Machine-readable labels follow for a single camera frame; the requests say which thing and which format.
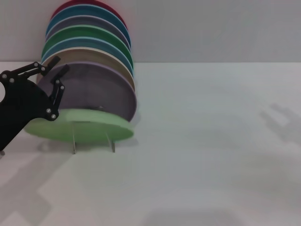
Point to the beige plate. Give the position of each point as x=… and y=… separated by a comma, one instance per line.
x=94, y=55

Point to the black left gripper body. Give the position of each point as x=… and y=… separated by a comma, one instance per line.
x=21, y=106

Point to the clear acrylic plate rack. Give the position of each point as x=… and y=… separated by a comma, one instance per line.
x=74, y=146

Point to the light green plate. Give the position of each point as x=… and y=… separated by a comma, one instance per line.
x=94, y=129

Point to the dark green plate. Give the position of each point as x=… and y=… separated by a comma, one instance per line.
x=89, y=31

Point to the purple plate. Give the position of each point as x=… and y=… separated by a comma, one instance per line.
x=98, y=87

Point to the red plate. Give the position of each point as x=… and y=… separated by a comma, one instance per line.
x=94, y=2

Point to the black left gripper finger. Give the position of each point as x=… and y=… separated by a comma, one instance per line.
x=60, y=91
x=43, y=66

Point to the light blue plate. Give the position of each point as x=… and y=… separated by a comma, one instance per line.
x=94, y=42

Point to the grey lavender plate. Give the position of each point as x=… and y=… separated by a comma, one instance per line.
x=89, y=21

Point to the teal blue plate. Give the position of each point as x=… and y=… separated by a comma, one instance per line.
x=94, y=11

